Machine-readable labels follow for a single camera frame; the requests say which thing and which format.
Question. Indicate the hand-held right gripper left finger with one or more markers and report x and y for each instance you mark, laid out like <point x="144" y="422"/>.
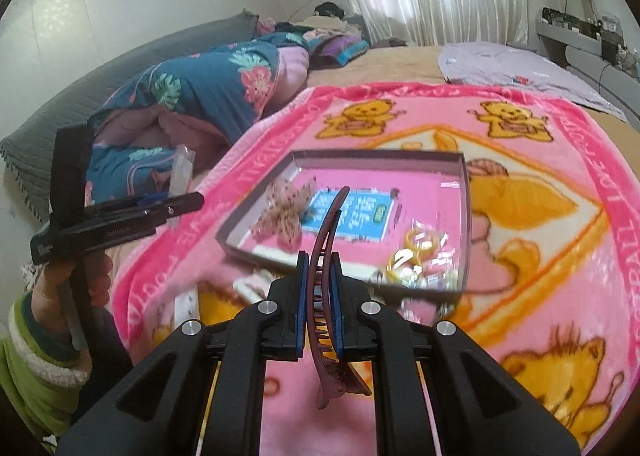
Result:
<point x="301" y="308"/>

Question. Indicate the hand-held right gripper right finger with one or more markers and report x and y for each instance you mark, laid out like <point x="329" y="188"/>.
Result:
<point x="337" y="308"/>

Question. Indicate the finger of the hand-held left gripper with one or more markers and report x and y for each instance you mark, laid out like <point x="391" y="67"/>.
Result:
<point x="135" y="221"/>
<point x="175" y="202"/>

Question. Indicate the dark red hair clip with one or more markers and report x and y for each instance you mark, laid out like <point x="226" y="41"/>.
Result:
<point x="326" y="372"/>

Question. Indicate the shallow pink cardboard box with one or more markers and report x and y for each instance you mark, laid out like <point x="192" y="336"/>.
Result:
<point x="425" y="171"/>

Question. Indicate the person's left forearm green sleeve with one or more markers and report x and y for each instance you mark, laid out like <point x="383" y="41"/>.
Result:
<point x="35" y="371"/>

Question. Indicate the person's left hand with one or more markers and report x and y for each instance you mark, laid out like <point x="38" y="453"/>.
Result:
<point x="52" y="288"/>

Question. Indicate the clear plastic bag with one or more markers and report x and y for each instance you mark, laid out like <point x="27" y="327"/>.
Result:
<point x="181" y="171"/>

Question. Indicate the grey quilted cushion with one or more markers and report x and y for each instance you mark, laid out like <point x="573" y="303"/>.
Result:
<point x="50" y="136"/>

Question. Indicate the white pink claw clip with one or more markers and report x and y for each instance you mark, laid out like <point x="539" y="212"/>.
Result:
<point x="252" y="288"/>

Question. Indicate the lace bow hair clip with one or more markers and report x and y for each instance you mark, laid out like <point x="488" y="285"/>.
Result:
<point x="282" y="216"/>

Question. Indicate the blue printed card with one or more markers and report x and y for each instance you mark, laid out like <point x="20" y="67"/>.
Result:
<point x="365" y="216"/>

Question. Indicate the yellow plastic packet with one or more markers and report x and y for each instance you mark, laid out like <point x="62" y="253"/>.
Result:
<point x="420" y="243"/>

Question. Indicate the blue floral quilt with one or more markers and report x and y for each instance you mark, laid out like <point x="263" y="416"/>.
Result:
<point x="200" y="96"/>

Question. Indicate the pink bear printed blanket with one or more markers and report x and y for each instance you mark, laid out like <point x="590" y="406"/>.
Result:
<point x="520" y="286"/>

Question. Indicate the purple striped pillow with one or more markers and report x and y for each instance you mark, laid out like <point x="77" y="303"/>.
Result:
<point x="340" y="50"/>

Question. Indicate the dark clothes pile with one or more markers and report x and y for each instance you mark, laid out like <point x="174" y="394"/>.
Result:
<point x="327" y="11"/>

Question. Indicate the tan bed sheet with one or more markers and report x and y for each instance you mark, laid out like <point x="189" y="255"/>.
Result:
<point x="400" y="66"/>

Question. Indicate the lilac cloth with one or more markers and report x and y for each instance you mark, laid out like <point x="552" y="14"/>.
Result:
<point x="530" y="71"/>

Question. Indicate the grey low cabinet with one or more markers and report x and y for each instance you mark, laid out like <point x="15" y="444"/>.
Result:
<point x="575" y="46"/>

